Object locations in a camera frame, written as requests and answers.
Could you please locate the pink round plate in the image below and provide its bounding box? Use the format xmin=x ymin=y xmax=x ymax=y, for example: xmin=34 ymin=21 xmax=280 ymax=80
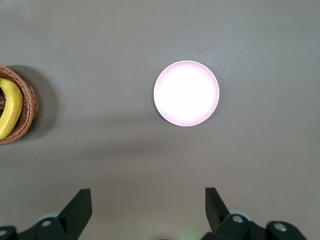
xmin=153 ymin=60 xmax=221 ymax=127

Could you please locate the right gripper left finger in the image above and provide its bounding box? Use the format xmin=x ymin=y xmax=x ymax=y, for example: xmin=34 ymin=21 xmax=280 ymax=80
xmin=0 ymin=188 xmax=93 ymax=240

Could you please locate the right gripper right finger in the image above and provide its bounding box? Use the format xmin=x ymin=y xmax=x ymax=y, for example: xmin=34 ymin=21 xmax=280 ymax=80
xmin=203 ymin=187 xmax=309 ymax=240

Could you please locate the yellow banana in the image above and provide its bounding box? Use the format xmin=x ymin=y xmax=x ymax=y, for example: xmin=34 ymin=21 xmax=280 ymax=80
xmin=0 ymin=77 xmax=24 ymax=141

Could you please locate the brown wicker basket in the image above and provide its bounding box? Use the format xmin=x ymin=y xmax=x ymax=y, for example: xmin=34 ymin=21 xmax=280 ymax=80
xmin=0 ymin=64 xmax=40 ymax=146

